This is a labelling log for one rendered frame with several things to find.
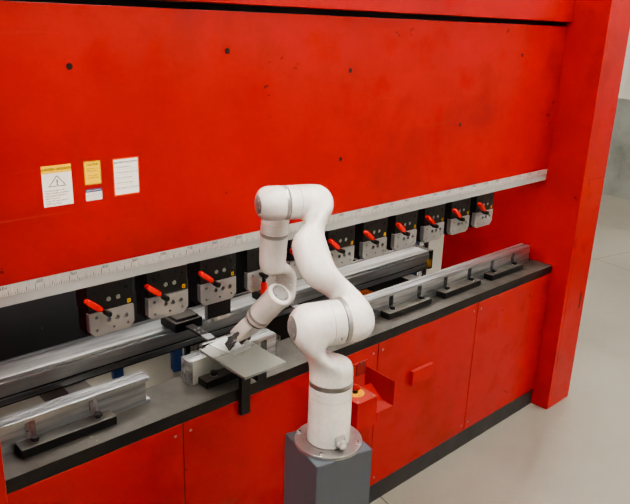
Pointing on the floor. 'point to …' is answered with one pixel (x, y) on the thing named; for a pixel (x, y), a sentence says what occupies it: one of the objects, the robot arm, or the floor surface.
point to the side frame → (563, 187)
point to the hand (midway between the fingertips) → (235, 341)
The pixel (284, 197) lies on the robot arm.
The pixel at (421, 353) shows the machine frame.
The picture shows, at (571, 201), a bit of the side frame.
